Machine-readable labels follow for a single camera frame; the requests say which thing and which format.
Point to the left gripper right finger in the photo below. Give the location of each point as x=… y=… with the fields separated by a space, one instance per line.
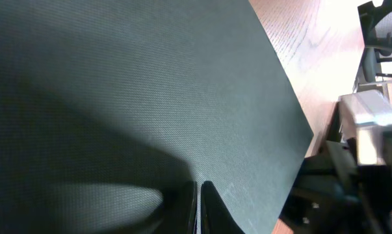
x=215 y=217

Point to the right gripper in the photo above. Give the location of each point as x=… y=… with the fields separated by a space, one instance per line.
x=332 y=194

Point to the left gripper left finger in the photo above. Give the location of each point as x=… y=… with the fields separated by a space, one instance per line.
x=178 y=211

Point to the dark green gift box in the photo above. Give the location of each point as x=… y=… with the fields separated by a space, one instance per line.
x=107 y=108

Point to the grey office chair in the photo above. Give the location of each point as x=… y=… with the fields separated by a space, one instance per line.
x=376 y=27

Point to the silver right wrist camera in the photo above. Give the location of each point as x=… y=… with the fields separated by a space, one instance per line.
x=365 y=117

